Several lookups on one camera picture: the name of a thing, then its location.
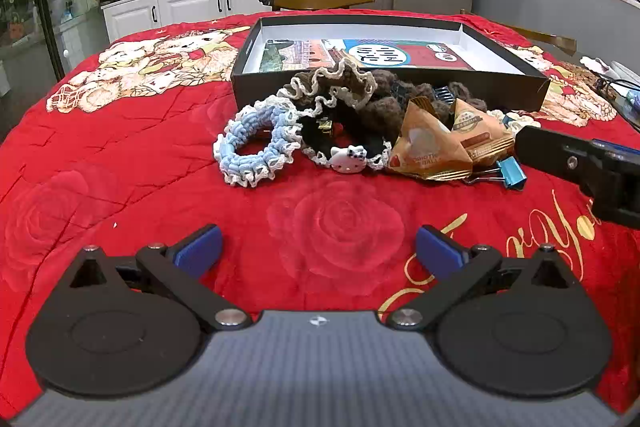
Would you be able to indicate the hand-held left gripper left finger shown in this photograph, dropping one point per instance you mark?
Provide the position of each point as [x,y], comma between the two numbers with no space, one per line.
[200,247]

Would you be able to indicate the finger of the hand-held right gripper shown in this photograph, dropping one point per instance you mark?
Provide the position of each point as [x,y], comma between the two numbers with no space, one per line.
[550,152]
[617,148]

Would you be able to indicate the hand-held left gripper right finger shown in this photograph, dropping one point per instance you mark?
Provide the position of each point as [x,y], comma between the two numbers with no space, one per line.
[440,249]

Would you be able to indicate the orange triangular snack packet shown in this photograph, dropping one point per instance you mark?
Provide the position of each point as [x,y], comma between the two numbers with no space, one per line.
[482,132]
[425,147]

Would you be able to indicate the blue and white scrunchie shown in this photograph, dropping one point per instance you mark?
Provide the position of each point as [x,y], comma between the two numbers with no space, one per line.
[240,162]

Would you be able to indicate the black scrunchie with cat charm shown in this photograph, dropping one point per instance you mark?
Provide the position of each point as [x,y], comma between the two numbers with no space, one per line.
[320,142]

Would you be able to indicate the black shallow cardboard box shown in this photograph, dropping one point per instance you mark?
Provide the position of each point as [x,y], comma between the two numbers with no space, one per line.
[255,92]

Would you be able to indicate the brown scrunchie with cream edge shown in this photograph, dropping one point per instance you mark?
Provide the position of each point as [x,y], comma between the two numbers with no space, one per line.
[325,82]

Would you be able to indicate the blue binder clip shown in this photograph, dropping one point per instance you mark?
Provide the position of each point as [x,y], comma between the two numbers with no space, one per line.
[510,172]

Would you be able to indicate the white cloth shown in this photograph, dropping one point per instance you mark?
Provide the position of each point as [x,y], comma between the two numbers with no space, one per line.
[597,64]

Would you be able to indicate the printed paper sheet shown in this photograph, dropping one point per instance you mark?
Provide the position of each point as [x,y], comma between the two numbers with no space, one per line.
[425,54]

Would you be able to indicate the white kitchen cabinet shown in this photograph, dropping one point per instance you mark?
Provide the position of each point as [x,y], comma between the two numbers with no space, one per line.
[190,4]

